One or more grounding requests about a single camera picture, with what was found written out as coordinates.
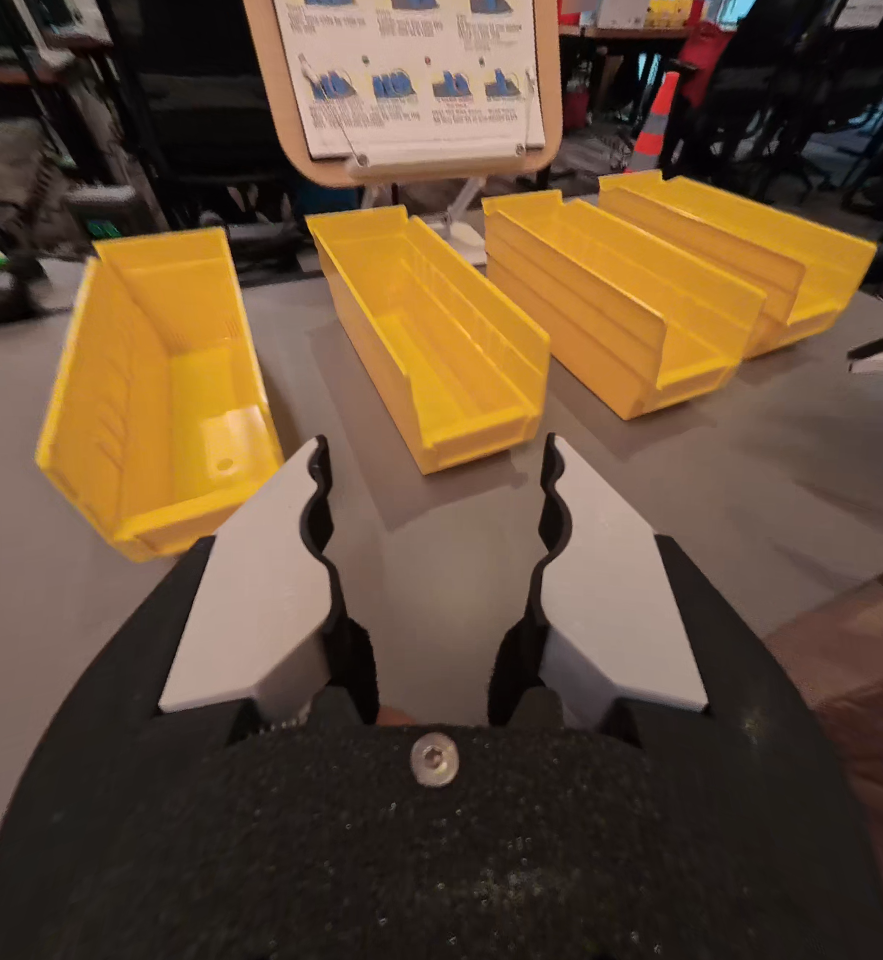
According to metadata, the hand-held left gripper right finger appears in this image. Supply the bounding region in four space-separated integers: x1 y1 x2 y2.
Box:
524 432 710 730

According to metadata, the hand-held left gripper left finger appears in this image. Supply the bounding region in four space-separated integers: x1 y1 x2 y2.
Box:
158 435 353 727

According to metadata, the yellow plastic storage bin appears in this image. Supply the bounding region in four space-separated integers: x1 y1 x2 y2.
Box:
305 204 551 476
597 169 879 360
35 227 285 564
481 189 769 421

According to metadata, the orange traffic cone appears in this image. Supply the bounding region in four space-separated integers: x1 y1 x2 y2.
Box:
627 71 681 175

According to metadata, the black device green display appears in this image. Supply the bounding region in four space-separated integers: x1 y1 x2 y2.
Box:
66 187 139 241

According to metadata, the black mesh office chair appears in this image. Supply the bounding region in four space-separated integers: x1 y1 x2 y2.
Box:
96 0 300 226

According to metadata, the printed instruction sheet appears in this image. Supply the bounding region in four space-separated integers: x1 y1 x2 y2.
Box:
272 0 546 160

